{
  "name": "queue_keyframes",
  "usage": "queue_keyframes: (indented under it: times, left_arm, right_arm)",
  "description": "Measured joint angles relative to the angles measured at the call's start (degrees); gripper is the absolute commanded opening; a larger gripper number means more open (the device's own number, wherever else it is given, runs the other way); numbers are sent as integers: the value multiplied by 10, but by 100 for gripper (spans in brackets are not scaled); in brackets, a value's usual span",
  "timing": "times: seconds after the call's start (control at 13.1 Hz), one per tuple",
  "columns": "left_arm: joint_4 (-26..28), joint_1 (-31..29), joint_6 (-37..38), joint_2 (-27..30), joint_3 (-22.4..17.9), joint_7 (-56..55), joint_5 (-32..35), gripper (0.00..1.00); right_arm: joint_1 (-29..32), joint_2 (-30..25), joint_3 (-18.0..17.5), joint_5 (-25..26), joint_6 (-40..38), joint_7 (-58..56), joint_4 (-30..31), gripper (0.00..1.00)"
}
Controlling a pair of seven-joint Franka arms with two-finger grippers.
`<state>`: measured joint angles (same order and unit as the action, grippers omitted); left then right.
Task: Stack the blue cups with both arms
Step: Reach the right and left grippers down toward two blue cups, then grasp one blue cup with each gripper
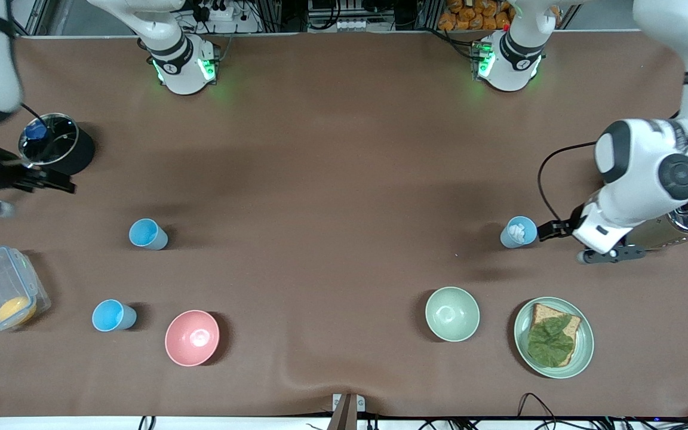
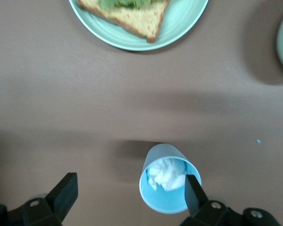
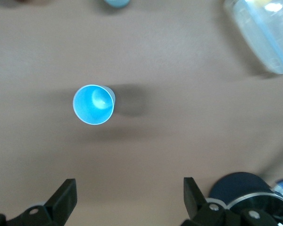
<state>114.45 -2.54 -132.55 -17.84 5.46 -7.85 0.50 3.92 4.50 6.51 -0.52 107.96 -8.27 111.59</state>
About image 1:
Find white power strip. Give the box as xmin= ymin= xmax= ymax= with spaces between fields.
xmin=191 ymin=2 xmax=235 ymax=23

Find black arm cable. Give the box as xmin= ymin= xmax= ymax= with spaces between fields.
xmin=20 ymin=102 xmax=53 ymax=131
xmin=537 ymin=141 xmax=599 ymax=224

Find bag of orange buns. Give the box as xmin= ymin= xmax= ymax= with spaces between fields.
xmin=438 ymin=0 xmax=513 ymax=32

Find silver toaster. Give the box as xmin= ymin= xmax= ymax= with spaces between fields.
xmin=619 ymin=191 xmax=688 ymax=251

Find yellow round food piece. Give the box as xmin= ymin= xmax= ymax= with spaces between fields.
xmin=0 ymin=296 xmax=38 ymax=327

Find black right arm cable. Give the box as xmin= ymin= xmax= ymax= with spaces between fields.
xmin=20 ymin=102 xmax=53 ymax=131

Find toast bread slice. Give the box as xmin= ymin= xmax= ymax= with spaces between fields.
xmin=529 ymin=303 xmax=583 ymax=367

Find green lettuce leaf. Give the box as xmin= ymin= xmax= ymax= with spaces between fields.
xmin=527 ymin=315 xmax=576 ymax=367

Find pink bowl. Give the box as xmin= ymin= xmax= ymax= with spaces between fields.
xmin=165 ymin=309 xmax=221 ymax=367

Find dark saucepan with blue handle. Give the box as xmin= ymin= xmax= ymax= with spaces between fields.
xmin=19 ymin=112 xmax=96 ymax=176

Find metal table clamp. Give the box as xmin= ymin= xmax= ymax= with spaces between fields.
xmin=331 ymin=392 xmax=366 ymax=430

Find black looped cable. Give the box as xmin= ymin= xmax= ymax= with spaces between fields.
xmin=517 ymin=392 xmax=563 ymax=430

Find glass lid with blue knob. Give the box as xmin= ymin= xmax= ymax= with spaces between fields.
xmin=19 ymin=113 xmax=79 ymax=166

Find pale green bowl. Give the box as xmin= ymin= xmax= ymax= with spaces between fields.
xmin=425 ymin=287 xmax=481 ymax=343

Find empty blue cup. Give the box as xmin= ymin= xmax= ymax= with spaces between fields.
xmin=91 ymin=299 xmax=138 ymax=333
xmin=128 ymin=219 xmax=169 ymax=251

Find blue cup holding white paper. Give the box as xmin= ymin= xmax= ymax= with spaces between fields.
xmin=500 ymin=216 xmax=538 ymax=250

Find pale green plate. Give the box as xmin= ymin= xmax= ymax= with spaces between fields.
xmin=513 ymin=296 xmax=595 ymax=379

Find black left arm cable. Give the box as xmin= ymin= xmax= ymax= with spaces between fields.
xmin=537 ymin=141 xmax=599 ymax=224

